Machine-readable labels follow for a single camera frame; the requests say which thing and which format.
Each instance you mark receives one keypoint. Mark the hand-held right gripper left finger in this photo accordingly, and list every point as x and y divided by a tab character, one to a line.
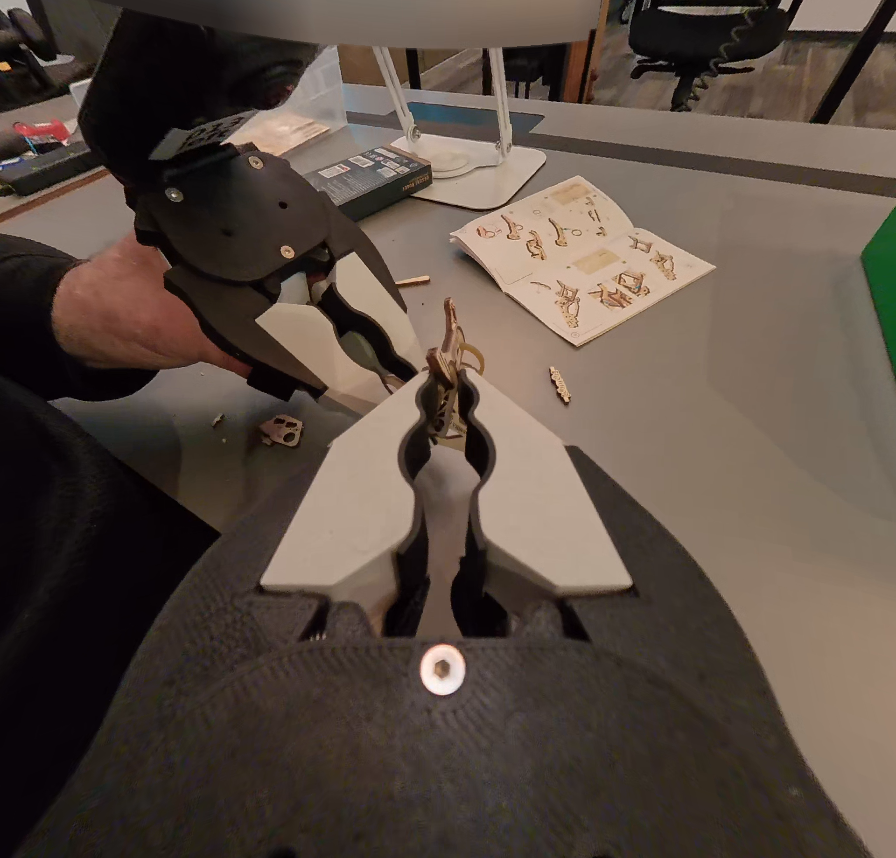
343	515

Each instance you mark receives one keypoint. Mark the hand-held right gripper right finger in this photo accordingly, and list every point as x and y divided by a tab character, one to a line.
546	515

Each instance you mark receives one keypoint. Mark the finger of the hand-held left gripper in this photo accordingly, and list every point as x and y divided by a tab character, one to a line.
301	340
381	298

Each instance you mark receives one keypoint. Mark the wooden model lever assembly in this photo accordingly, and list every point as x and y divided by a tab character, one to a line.
448	354

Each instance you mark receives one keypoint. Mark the person's left forearm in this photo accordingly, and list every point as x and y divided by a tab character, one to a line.
42	312

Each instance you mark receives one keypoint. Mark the person's left hand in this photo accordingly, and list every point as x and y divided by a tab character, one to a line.
119	312

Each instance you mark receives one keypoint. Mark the wooden wedge stick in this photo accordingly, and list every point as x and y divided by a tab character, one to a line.
413	281

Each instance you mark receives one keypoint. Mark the small wooden plate with holes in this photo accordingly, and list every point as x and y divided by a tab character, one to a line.
283	431

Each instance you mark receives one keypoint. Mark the dark cardboard kit box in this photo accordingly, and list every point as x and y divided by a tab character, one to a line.
371	179

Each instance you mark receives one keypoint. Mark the small toothed wooden part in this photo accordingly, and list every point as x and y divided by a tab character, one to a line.
560	385

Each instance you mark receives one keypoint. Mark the clear plastic storage box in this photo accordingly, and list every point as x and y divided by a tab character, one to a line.
315	95

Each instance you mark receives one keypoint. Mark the open instruction booklet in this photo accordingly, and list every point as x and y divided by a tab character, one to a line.
595	256

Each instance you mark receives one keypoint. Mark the black office chair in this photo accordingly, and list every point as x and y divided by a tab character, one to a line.
700	25

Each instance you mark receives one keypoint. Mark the wooden post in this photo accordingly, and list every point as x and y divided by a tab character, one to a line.
595	53

